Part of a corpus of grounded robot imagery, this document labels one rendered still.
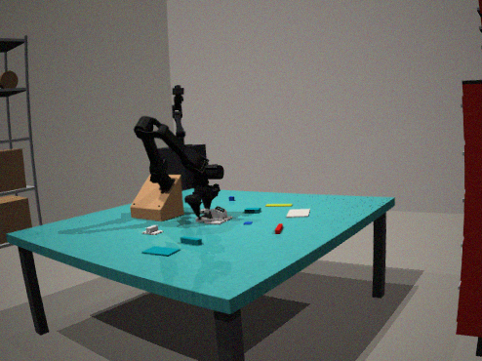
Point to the teal flat plate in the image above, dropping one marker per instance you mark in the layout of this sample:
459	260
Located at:
159	251

